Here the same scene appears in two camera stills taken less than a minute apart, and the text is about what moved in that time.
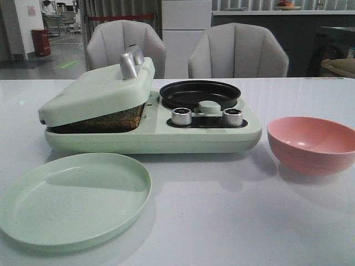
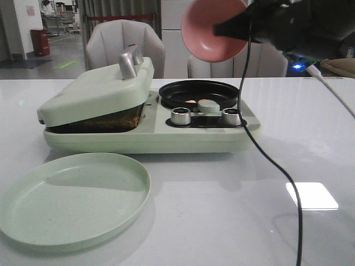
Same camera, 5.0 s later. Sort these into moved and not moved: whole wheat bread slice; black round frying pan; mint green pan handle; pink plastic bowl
Moved: pink plastic bowl
Not moved: black round frying pan; whole wheat bread slice; mint green pan handle
